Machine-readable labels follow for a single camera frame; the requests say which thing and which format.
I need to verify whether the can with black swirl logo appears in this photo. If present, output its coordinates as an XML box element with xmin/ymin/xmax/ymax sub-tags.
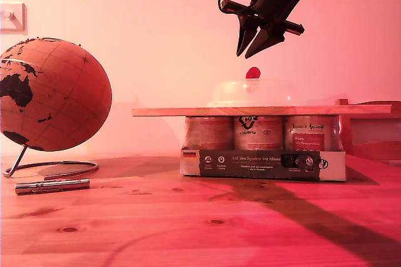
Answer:
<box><xmin>232</xmin><ymin>115</ymin><xmax>283</xmax><ymax>152</ymax></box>

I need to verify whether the can with red label panel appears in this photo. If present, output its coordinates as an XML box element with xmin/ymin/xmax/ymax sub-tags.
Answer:
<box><xmin>283</xmin><ymin>115</ymin><xmax>341</xmax><ymax>152</ymax></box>

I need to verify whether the wooden chair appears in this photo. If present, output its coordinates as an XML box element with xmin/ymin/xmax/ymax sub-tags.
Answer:
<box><xmin>334</xmin><ymin>99</ymin><xmax>401</xmax><ymax>162</ymax></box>

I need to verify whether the cardboard can tray dark label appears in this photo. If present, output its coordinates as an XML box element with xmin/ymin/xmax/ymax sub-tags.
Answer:
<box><xmin>180</xmin><ymin>149</ymin><xmax>346</xmax><ymax>182</ymax></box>

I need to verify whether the white wall hook plate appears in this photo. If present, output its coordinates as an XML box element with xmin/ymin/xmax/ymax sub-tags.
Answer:
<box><xmin>0</xmin><ymin>3</ymin><xmax>28</xmax><ymax>35</ymax></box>

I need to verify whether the can with plain white label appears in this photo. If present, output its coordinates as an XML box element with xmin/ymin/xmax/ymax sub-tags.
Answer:
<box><xmin>184</xmin><ymin>116</ymin><xmax>233</xmax><ymax>150</ymax></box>

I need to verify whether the shiny metal tube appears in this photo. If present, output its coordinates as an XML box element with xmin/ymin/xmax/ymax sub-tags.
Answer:
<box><xmin>14</xmin><ymin>178</ymin><xmax>91</xmax><ymax>196</ymax></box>

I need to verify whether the cork globe on metal stand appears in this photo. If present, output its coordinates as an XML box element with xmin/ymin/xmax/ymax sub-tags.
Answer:
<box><xmin>0</xmin><ymin>36</ymin><xmax>113</xmax><ymax>179</ymax></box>

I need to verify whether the wooden shelf board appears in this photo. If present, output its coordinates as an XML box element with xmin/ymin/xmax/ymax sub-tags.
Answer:
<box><xmin>131</xmin><ymin>105</ymin><xmax>393</xmax><ymax>118</ymax></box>

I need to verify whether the clear plastic microwave lid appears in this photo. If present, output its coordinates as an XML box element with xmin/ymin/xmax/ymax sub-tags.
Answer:
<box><xmin>206</xmin><ymin>66</ymin><xmax>295</xmax><ymax>108</ymax></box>

